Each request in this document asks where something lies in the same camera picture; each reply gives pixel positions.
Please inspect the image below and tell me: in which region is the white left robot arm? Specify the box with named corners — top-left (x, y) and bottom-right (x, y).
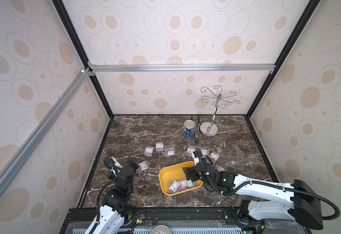
top-left (85, 158), bottom-right (139, 234)

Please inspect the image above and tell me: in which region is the black corner frame post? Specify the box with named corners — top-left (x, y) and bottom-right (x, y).
top-left (246, 0), bottom-right (321, 119)

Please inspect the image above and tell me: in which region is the aluminium diagonal frame bar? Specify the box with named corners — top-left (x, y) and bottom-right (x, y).
top-left (0, 67), bottom-right (91, 198)

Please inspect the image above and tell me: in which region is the black left corner post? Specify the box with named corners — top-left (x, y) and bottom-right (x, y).
top-left (52, 0), bottom-right (115, 118)

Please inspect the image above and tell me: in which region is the blue labelled tin can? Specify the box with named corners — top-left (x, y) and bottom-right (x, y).
top-left (183, 120), bottom-right (195, 139)

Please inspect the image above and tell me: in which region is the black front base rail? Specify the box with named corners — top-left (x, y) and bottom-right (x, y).
top-left (60, 207), bottom-right (311, 234)

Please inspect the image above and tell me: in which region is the aluminium horizontal frame bar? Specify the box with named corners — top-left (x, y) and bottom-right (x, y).
top-left (91, 63), bottom-right (276, 72)

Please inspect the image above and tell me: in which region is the yellow plastic storage tray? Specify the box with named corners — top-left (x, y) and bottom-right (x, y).
top-left (159, 161), bottom-right (203, 196)

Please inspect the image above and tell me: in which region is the chrome hook stand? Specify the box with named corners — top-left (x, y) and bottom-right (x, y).
top-left (199, 85), bottom-right (241, 138)

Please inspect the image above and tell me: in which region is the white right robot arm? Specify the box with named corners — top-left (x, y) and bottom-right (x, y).
top-left (183, 159), bottom-right (341, 230)

